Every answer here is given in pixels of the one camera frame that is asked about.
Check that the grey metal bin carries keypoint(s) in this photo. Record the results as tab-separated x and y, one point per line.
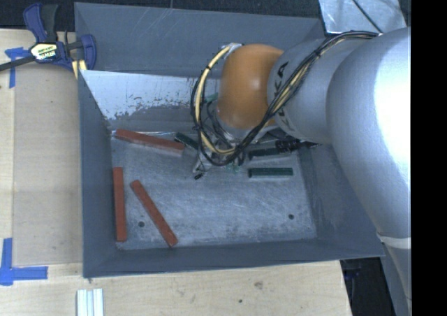
223	209

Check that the pale wood board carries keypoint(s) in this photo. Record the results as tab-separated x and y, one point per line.
45	167

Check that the dark green flat block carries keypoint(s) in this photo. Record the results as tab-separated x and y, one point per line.
271	172

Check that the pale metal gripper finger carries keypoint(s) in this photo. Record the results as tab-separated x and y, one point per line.
199	165

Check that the red-brown flat block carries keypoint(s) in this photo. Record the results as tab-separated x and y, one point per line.
150	142
153	213
119	202

